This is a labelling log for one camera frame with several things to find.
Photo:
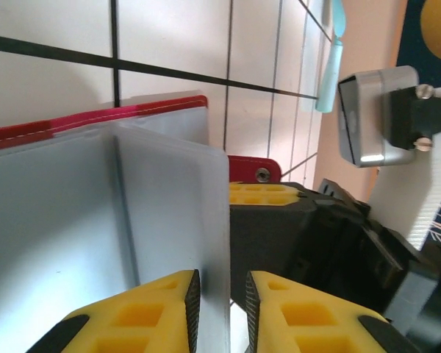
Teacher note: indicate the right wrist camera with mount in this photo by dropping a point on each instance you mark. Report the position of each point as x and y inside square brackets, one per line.
[367, 114]

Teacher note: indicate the red card holder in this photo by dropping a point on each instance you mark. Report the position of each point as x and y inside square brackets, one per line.
[77, 220]

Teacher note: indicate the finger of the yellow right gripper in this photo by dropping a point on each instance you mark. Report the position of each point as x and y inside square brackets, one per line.
[257, 193]

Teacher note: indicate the light blue trowel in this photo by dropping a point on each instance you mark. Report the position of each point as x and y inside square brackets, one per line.
[332, 66]

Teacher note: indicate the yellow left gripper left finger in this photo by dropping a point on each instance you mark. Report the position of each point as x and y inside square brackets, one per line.
[132, 320]

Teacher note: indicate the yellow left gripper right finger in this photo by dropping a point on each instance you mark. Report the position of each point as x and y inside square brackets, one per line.
[308, 320]

